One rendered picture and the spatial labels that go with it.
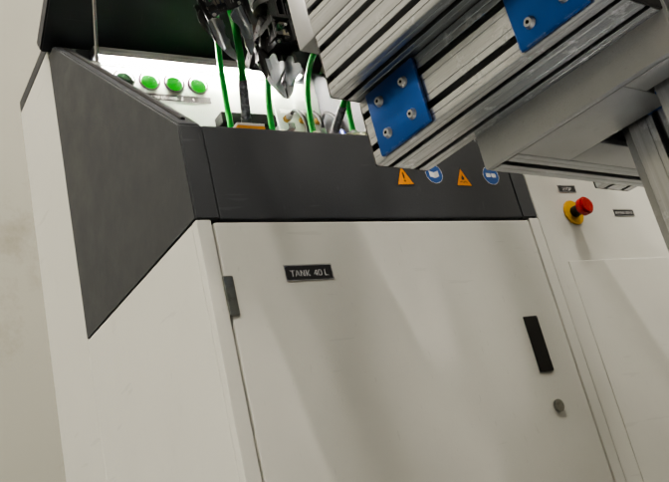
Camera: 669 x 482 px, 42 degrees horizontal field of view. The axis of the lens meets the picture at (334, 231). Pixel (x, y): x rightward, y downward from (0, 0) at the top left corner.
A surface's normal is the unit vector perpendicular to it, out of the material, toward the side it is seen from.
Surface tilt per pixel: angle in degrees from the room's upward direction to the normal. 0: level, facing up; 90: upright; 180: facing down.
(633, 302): 90
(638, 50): 90
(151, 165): 90
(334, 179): 90
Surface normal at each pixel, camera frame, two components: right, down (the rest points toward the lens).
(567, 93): -0.79, -0.03
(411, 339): 0.49, -0.40
